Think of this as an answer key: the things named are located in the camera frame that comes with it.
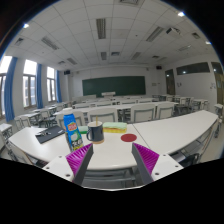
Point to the small green object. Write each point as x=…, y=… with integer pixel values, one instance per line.
x=83, y=129

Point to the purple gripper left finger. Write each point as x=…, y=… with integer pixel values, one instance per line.
x=78, y=162

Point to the red round coaster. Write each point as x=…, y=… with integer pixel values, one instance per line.
x=128, y=137

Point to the white chair centre left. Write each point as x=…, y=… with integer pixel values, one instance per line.
x=103, y=115

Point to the blue curtain left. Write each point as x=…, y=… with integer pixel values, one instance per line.
x=8, y=90

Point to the ceiling projector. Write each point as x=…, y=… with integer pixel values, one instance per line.
x=174, y=32

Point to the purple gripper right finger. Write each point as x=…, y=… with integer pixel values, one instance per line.
x=146, y=160

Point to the blue drink can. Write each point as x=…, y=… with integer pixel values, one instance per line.
x=73, y=133

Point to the white chair centre right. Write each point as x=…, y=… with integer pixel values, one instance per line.
x=142, y=113

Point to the white chair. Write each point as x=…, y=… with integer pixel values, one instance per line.
x=142, y=113
x=164, y=110
x=103, y=115

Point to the yellow green sponge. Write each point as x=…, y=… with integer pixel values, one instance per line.
x=115, y=127

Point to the green chalkboard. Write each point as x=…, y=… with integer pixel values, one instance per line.
x=122, y=85

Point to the dark blue mug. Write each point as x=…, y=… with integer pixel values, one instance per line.
x=95, y=131

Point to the round wooden coaster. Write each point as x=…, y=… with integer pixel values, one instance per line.
x=97, y=142

